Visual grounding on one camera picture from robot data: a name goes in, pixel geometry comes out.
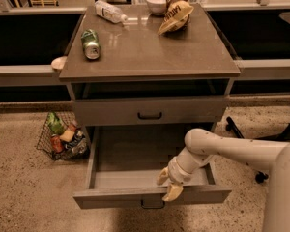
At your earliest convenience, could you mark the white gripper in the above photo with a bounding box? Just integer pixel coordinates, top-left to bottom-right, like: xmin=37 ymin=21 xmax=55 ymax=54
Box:
xmin=157 ymin=157 xmax=192 ymax=202

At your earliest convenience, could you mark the grey drawer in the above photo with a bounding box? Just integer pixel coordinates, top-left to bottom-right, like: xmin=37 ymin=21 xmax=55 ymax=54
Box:
xmin=72 ymin=96 xmax=228 ymax=126
xmin=72 ymin=125 xmax=233 ymax=211

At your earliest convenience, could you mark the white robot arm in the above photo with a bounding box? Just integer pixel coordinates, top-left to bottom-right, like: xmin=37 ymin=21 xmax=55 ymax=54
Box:
xmin=157 ymin=129 xmax=290 ymax=232

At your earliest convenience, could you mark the grey top drawer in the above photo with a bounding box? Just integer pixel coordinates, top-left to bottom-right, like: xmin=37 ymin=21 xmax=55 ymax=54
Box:
xmin=72 ymin=96 xmax=228 ymax=126

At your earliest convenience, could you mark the grey drawer cabinet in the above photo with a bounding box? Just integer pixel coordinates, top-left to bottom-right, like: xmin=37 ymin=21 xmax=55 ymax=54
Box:
xmin=59 ymin=3 xmax=242 ymax=137

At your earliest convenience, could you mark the dark blue snack bag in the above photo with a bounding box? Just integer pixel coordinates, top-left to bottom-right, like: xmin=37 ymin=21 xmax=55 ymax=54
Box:
xmin=65 ymin=130 xmax=87 ymax=156

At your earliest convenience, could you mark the yellow packet in basket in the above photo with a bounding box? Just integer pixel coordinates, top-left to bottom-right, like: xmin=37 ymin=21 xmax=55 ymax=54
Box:
xmin=59 ymin=129 xmax=74 ymax=142

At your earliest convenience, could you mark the green chip bag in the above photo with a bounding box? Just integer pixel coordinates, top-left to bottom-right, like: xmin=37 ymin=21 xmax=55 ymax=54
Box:
xmin=46 ymin=112 xmax=65 ymax=135

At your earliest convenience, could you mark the black wheeled stand base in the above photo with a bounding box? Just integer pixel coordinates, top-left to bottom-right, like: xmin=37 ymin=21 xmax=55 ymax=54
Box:
xmin=218 ymin=117 xmax=290 ymax=183

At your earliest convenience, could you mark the green soda can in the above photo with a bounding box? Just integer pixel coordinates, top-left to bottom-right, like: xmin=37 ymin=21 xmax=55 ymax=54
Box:
xmin=81 ymin=29 xmax=102 ymax=60

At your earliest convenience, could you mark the small round beige disc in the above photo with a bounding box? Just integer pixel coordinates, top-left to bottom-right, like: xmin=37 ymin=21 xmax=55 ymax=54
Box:
xmin=51 ymin=56 xmax=67 ymax=70

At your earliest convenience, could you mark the yellow chip bag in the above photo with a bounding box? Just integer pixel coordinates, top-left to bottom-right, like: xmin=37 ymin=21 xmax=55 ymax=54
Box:
xmin=158 ymin=0 xmax=194 ymax=35

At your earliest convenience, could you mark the white bowl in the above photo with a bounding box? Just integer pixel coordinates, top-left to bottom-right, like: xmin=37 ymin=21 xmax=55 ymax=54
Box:
xmin=146 ymin=0 xmax=166 ymax=15

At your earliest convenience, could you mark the clear plastic water bottle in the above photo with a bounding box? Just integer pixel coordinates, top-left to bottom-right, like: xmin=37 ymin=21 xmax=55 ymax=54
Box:
xmin=95 ymin=0 xmax=128 ymax=24

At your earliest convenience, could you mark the black wire basket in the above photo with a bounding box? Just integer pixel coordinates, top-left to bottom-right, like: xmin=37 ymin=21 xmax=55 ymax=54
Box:
xmin=37 ymin=112 xmax=90 ymax=160

